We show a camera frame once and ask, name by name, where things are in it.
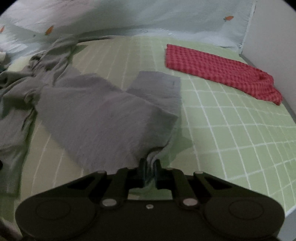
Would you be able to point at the green grid mat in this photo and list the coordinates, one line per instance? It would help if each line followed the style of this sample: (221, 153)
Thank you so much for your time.
(231, 139)

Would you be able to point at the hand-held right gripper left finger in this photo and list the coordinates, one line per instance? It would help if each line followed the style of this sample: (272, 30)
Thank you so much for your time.
(142, 169)

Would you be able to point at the grey garment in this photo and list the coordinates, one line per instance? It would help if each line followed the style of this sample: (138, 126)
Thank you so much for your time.
(92, 115)

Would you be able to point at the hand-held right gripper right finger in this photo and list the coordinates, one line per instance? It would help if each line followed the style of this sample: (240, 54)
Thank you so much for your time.
(158, 170)

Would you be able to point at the carrot print bed sheet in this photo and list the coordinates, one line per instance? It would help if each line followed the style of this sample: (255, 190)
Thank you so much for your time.
(115, 16)

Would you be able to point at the red checked garment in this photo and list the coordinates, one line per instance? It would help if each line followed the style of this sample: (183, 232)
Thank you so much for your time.
(219, 69)

